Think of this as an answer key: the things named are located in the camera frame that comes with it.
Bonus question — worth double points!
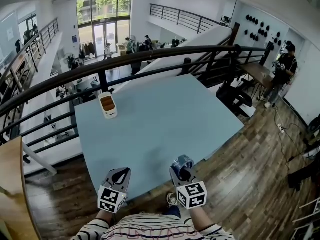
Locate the black mezzanine railing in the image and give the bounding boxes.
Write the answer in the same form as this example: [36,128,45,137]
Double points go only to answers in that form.
[149,3,227,35]

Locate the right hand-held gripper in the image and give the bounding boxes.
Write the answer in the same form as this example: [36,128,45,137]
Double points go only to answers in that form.
[169,164,209,210]

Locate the white metal rack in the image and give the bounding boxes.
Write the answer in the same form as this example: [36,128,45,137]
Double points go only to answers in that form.
[291,197,320,240]

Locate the white holder with brown compartments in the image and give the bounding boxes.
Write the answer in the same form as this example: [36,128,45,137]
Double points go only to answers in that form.
[98,92,119,120]

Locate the light wooden desk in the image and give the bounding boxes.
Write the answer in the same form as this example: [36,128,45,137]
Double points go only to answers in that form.
[0,136,42,240]

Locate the black metal balcony railing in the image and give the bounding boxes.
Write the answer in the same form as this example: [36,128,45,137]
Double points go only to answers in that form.
[0,44,270,145]

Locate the black office chair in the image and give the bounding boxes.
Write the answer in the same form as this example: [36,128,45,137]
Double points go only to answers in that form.
[215,78,254,118]

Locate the black floor cable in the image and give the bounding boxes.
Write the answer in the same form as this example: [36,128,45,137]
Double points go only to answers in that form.
[273,103,305,171]

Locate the blue roll of tape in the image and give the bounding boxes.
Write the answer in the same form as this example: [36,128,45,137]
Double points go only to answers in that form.
[172,154,196,177]

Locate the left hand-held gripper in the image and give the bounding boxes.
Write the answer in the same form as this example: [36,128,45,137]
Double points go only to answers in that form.
[97,167,133,214]

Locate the dark wooden table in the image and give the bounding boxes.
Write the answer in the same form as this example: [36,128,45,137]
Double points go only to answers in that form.
[240,63,276,101]

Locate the group of black wall headsets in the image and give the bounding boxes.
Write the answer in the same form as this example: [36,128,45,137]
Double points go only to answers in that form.
[243,14,283,46]

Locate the person's beige shoe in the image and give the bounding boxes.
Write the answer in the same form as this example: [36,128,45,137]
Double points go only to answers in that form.
[166,192,179,206]

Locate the person's right forearm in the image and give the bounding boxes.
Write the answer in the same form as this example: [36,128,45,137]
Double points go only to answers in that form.
[187,207,214,232]

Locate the glass entrance door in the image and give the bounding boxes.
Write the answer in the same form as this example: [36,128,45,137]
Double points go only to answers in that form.
[92,20,118,58]

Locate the white slanted support beam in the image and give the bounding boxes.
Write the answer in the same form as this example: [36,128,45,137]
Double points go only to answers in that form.
[21,142,59,177]

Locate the black side walkway railing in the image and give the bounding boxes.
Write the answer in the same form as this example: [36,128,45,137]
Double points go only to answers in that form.
[0,18,60,102]

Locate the standing floor fan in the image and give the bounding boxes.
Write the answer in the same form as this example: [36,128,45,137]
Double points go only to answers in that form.
[61,51,75,72]

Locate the person's blue jeans leg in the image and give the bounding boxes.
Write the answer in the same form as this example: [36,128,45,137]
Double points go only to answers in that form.
[161,204,182,219]

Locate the person's left forearm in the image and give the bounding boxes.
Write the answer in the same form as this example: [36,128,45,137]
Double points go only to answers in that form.
[95,209,116,226]

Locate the person's striped shirt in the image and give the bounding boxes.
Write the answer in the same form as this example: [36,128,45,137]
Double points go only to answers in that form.
[71,212,236,240]

